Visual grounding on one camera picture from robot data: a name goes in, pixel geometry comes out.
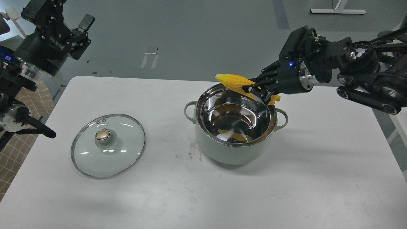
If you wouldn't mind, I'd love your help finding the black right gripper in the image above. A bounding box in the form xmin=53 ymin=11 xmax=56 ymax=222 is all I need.
xmin=245 ymin=59 xmax=315 ymax=103

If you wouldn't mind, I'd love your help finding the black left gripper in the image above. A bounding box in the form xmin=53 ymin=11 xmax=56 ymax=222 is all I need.
xmin=14 ymin=0 xmax=95 ymax=76

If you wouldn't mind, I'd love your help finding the yellow corn cob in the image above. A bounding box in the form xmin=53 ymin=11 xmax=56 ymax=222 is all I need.
xmin=215 ymin=74 xmax=261 ymax=102

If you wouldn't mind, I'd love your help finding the glass pot lid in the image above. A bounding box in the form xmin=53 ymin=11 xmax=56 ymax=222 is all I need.
xmin=70 ymin=114 xmax=146 ymax=179

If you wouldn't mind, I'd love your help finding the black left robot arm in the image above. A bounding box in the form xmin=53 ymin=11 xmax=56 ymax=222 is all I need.
xmin=0 ymin=0 xmax=95 ymax=149

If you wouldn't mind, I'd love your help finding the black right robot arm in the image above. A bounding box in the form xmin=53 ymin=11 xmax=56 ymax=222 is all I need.
xmin=241 ymin=25 xmax=407 ymax=115

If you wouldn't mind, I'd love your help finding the grey green cooking pot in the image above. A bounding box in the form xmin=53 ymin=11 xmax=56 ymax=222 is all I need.
xmin=184 ymin=84 xmax=289 ymax=165

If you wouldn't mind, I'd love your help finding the grey office chair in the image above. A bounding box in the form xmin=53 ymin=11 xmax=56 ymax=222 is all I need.
xmin=0 ymin=6 xmax=27 ymax=40

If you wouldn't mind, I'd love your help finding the beige checked cloth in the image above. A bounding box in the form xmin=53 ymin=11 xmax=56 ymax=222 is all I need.
xmin=0 ymin=81 xmax=55 ymax=199

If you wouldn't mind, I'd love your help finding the white desk foot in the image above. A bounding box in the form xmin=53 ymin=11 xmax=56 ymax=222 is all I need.
xmin=309 ymin=0 xmax=366 ymax=15

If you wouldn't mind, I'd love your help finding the grey chair at right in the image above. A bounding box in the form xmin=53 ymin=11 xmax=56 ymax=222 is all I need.
xmin=377 ymin=14 xmax=407 ymax=43

